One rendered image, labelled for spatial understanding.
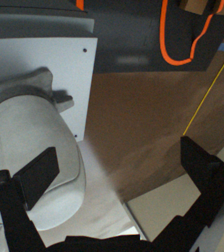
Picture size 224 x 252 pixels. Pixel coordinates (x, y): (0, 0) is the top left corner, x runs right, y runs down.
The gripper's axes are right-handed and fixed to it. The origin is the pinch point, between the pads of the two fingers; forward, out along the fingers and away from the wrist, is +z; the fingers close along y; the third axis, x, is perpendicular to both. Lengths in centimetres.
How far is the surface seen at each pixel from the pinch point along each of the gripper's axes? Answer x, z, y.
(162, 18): 60, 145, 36
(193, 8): 66, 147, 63
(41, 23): 22.5, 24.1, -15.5
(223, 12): 71, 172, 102
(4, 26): 22.0, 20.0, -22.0
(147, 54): 34, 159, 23
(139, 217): -290, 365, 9
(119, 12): 59, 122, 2
